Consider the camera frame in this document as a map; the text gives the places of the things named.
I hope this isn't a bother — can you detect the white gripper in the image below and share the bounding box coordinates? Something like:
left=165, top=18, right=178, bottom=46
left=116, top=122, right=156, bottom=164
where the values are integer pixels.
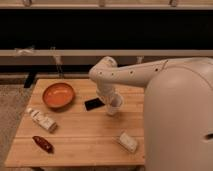
left=97, top=85, right=115, bottom=105

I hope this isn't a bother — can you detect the white ceramic cup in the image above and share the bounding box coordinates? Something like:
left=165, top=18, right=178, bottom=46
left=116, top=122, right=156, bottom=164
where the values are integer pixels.
left=106, top=94, right=123, bottom=116

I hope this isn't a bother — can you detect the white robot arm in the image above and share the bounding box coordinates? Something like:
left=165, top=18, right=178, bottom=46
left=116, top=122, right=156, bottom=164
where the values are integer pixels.
left=89, top=57, right=213, bottom=171

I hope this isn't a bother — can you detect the orange ceramic bowl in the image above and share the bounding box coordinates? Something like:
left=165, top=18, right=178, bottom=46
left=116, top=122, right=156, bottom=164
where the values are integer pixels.
left=42, top=82, right=75, bottom=108

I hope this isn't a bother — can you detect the black rectangular box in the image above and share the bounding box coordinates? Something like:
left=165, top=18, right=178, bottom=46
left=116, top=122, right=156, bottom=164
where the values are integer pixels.
left=84, top=98, right=104, bottom=111

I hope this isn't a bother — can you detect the wooden table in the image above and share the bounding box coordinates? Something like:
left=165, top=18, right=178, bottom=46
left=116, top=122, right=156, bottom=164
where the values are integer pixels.
left=5, top=79, right=145, bottom=167

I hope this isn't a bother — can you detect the white small box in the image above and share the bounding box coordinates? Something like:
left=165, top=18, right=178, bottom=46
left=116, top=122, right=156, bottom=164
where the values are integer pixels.
left=118, top=132, right=138, bottom=153

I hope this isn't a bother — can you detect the white bottle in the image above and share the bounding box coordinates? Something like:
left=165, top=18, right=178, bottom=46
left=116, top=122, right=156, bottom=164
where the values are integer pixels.
left=26, top=108, right=57, bottom=132

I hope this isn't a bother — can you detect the white wall rail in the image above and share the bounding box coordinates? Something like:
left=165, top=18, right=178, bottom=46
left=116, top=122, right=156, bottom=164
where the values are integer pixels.
left=0, top=49, right=213, bottom=65

